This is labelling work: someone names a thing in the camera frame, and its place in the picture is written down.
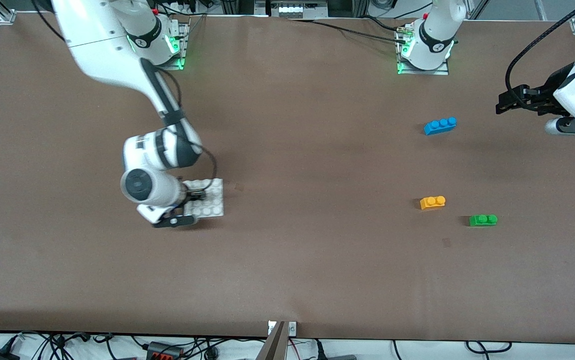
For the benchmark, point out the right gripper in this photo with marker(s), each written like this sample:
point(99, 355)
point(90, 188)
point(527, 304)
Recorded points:
point(188, 194)

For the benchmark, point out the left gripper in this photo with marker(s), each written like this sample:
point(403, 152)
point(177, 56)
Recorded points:
point(549, 90)

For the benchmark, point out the white studded base plate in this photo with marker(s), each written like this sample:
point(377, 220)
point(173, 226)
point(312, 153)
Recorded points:
point(212, 200)

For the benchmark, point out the yellow two-stud block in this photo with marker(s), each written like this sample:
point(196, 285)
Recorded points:
point(432, 202)

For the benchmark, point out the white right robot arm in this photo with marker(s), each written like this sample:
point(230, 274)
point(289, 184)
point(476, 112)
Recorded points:
point(102, 45)

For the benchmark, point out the blue three-stud block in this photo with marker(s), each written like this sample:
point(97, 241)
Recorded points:
point(440, 125)

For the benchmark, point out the green two-stud block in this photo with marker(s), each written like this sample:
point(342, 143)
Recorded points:
point(482, 220)

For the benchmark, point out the black box with orange connectors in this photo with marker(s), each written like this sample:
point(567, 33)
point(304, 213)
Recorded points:
point(165, 351)

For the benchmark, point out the grey connector box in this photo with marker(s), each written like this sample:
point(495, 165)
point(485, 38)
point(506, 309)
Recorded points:
point(297, 9)

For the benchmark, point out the white metal bracket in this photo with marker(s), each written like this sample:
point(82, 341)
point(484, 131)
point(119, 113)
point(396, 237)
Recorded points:
point(292, 328)

